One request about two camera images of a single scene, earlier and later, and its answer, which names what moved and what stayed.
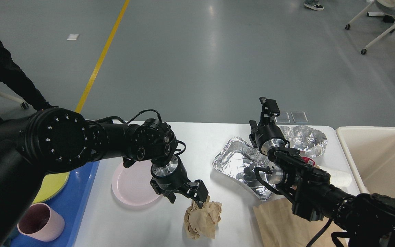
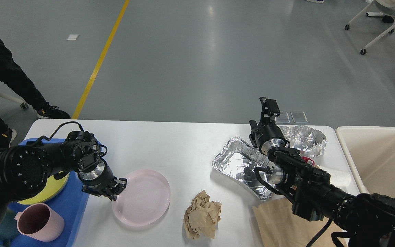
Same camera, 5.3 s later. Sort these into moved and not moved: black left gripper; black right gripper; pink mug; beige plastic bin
Moved: black left gripper
Not moved: beige plastic bin; pink mug; black right gripper
